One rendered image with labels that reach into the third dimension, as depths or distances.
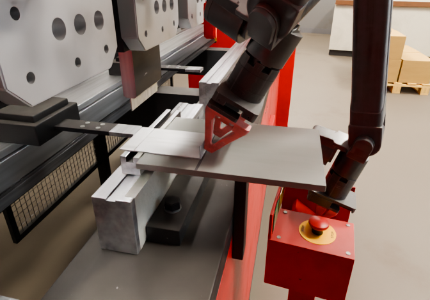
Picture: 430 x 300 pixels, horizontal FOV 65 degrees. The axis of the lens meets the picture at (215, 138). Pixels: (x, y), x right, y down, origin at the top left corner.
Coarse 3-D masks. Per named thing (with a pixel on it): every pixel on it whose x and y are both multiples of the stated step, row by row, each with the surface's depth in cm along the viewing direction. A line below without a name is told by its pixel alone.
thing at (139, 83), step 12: (156, 48) 53; (120, 60) 46; (132, 60) 46; (144, 60) 49; (156, 60) 54; (132, 72) 46; (144, 72) 50; (156, 72) 54; (132, 84) 47; (144, 84) 50; (156, 84) 57; (132, 96) 48; (144, 96) 53; (132, 108) 49
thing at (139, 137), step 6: (138, 132) 57; (144, 132) 57; (150, 132) 57; (132, 138) 55; (138, 138) 55; (144, 138) 55; (126, 144) 53; (132, 144) 53; (138, 144) 53; (126, 150) 51; (132, 150) 51
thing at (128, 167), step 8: (168, 112) 66; (176, 112) 66; (160, 120) 62; (168, 120) 62; (128, 152) 51; (136, 152) 53; (120, 160) 50; (128, 160) 51; (136, 160) 50; (128, 168) 51
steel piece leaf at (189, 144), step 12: (156, 132) 57; (168, 132) 57; (180, 132) 57; (192, 132) 57; (144, 144) 53; (156, 144) 53; (168, 144) 53; (180, 144) 53; (192, 144) 53; (180, 156) 50; (192, 156) 49
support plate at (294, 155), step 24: (192, 120) 62; (240, 144) 53; (264, 144) 53; (288, 144) 53; (312, 144) 53; (144, 168) 48; (168, 168) 47; (192, 168) 47; (216, 168) 47; (240, 168) 47; (264, 168) 47; (288, 168) 47; (312, 168) 47
